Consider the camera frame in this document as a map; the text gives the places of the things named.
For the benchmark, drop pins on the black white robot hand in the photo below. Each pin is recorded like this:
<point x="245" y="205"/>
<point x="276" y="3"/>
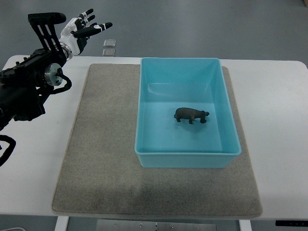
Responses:
<point x="78" y="31"/>

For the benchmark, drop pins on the brown toy hippo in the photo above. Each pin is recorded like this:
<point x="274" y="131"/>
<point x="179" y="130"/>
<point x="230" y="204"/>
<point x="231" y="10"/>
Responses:
<point x="190" y="115"/>

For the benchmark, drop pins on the blue plastic box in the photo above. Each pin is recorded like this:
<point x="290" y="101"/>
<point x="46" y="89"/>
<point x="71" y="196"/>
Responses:
<point x="167" y="84"/>

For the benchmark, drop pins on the upper metal floor plate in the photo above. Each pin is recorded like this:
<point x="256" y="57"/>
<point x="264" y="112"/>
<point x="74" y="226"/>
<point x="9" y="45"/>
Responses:
<point x="109" y="43"/>

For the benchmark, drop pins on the metal floor plate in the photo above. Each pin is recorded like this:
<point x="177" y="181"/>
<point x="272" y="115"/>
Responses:
<point x="109" y="52"/>
<point x="109" y="43"/>

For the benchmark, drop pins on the lower metal floor plate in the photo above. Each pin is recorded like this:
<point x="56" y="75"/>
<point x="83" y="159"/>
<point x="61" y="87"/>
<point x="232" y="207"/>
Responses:
<point x="109" y="52"/>

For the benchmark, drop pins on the grey felt mat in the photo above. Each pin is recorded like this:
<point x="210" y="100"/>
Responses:
<point x="102" y="176"/>

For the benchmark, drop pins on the white left table leg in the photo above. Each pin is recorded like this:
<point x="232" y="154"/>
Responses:
<point x="61" y="223"/>

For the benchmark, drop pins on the white table leg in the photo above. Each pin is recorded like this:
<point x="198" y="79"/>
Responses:
<point x="61" y="223"/>
<point x="245" y="225"/>

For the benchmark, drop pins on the grey metal table crossbar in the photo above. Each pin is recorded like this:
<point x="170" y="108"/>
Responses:
<point x="125" y="225"/>

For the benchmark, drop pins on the white right table leg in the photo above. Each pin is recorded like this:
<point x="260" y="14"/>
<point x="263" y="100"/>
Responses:
<point x="245" y="225"/>

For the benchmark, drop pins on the black desk control panel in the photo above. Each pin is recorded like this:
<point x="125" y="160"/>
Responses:
<point x="291" y="223"/>

